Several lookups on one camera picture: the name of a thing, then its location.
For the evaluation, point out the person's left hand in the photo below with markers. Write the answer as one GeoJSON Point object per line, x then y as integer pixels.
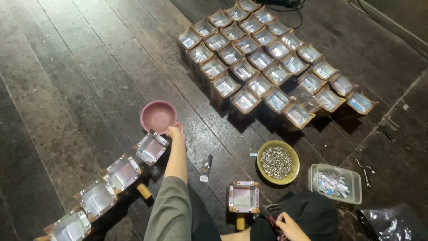
{"type": "Point", "coordinates": [176, 132]}

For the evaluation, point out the person's right hand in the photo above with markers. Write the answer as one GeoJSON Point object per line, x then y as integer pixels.
{"type": "Point", "coordinates": [292, 229]}

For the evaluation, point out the person's left fingers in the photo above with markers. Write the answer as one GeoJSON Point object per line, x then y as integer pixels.
{"type": "Point", "coordinates": [174, 127]}

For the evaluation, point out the person's right fingers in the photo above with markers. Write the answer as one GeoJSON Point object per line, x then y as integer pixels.
{"type": "Point", "coordinates": [281, 221]}

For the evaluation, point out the pink plastic bowl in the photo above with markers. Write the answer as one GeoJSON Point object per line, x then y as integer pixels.
{"type": "Point", "coordinates": [158, 117]}

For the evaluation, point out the small dark foil packet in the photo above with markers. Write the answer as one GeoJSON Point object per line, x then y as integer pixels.
{"type": "Point", "coordinates": [206, 167]}

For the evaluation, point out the heap of small metal rivets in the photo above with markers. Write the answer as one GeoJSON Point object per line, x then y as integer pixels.
{"type": "Point", "coordinates": [276, 162]}

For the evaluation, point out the olive green bowl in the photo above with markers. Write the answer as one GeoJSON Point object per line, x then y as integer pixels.
{"type": "Point", "coordinates": [294, 160]}

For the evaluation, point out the heap of white paper slips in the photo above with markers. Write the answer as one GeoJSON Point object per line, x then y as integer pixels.
{"type": "Point", "coordinates": [332, 184]}

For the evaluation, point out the clear plastic container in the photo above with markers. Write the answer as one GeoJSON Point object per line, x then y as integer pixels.
{"type": "Point", "coordinates": [354, 180]}

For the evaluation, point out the black plastic bag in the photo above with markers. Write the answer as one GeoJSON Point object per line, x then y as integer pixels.
{"type": "Point", "coordinates": [391, 222]}

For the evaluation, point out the group of open foil-lined boxes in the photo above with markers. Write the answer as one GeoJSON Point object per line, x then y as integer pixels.
{"type": "Point", "coordinates": [267, 63]}

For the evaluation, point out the black device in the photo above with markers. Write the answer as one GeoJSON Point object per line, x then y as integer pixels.
{"type": "Point", "coordinates": [282, 2]}

